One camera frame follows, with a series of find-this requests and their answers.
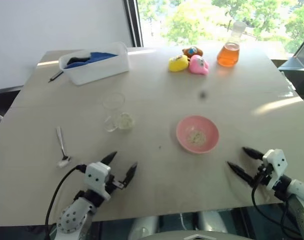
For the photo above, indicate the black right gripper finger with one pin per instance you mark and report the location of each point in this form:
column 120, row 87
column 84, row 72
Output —
column 242, row 173
column 254, row 153

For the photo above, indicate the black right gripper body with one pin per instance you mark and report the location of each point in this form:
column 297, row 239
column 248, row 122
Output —
column 263, row 176

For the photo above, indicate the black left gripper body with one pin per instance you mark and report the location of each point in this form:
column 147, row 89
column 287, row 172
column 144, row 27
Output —
column 113, row 184

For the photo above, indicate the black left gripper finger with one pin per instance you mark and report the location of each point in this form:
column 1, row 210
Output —
column 129, row 175
column 109, row 159

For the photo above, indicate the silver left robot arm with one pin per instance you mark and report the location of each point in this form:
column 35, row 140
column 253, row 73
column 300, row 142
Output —
column 73, row 216

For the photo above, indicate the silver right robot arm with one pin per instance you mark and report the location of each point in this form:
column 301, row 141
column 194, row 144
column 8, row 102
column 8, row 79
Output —
column 300, row 200

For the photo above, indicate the small clear glass cup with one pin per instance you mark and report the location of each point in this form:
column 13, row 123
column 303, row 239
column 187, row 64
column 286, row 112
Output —
column 122, row 121

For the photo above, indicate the food residue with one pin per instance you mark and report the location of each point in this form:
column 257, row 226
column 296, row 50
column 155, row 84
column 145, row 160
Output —
column 196, row 138

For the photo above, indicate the metal spoon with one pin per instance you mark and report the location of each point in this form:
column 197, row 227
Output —
column 62, row 147

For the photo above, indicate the pink bowl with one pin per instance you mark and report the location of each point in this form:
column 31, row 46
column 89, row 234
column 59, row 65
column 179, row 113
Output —
column 207, row 127

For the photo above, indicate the silver rounded robot body shapes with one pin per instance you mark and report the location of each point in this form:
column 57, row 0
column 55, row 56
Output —
column 212, row 223

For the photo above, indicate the white plastic bin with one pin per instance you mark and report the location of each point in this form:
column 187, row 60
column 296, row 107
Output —
column 99, row 71

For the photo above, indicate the dark pen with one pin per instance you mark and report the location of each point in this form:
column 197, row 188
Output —
column 55, row 76

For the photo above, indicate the glass flask with orange liquid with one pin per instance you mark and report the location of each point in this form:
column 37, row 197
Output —
column 228, row 56

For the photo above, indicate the blue cloth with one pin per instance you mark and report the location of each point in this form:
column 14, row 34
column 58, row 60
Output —
column 99, row 57

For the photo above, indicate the pink plush toy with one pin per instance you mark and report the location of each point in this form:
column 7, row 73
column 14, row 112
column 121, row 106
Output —
column 198, row 65

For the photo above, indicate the yellow plush toy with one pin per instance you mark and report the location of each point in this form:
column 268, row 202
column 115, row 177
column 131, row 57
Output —
column 178, row 63

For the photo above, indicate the brown plush toy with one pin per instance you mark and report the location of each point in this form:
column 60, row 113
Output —
column 192, row 51

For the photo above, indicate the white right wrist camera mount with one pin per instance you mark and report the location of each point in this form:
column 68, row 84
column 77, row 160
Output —
column 275, row 166

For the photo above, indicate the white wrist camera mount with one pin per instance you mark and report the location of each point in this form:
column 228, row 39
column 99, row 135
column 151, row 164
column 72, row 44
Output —
column 275, row 166
column 97, row 176

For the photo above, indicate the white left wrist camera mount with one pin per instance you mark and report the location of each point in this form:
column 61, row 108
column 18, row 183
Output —
column 97, row 176

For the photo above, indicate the black window frame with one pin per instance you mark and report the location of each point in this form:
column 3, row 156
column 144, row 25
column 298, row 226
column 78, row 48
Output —
column 135, row 22

